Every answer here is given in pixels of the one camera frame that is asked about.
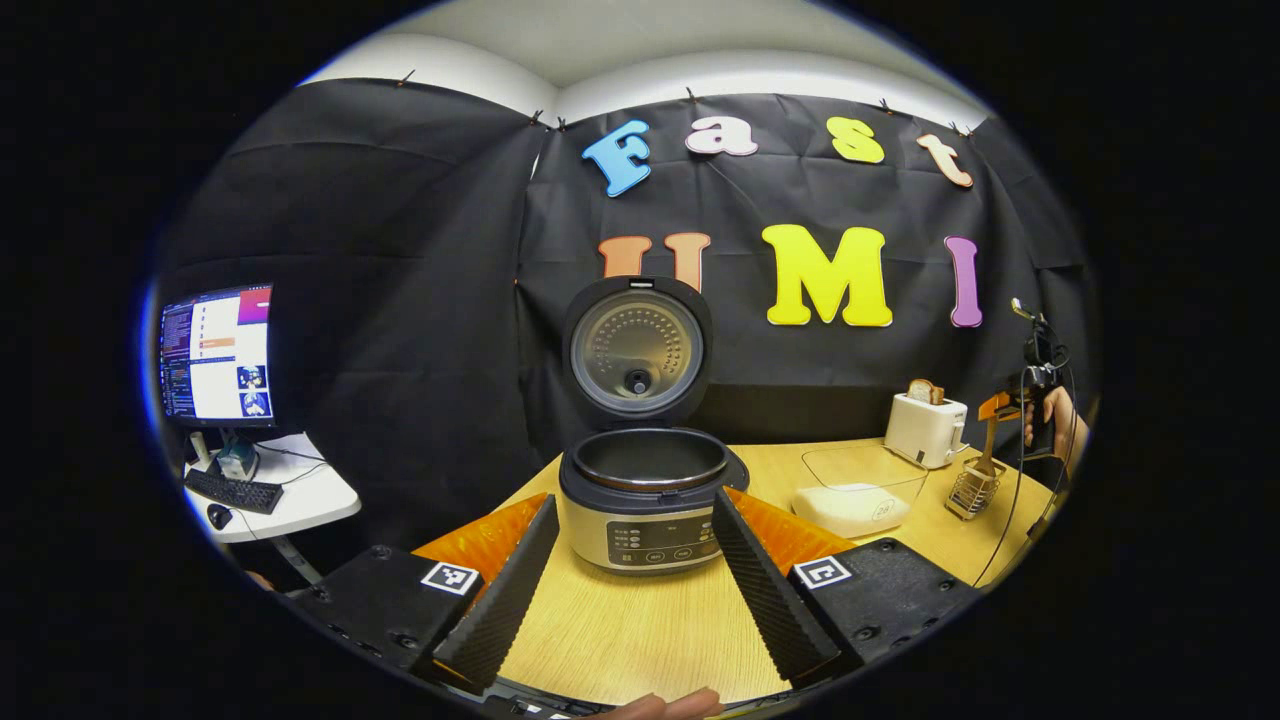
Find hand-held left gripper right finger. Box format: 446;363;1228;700
712;487;981;691

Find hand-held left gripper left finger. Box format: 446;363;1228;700
285;492;561;693

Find wooden spoon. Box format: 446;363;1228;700
972;415;1001;481

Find wire chopstick holder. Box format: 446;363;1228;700
945;458;1004;521

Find white rice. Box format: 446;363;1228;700
793;483;911;539

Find grey rice cooker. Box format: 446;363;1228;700
558;276;751;577

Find white toaster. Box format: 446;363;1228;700
884;392;969;470

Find clear glass container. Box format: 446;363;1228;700
793;440;931;539

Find white side table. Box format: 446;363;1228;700
183;432;363;581

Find black keyboard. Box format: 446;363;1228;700
183;467;285;516

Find small teal desk item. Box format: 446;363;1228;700
215;432;261;481

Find computer monitor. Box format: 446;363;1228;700
158;283;277;431

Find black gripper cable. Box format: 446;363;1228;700
972;360;1083;589

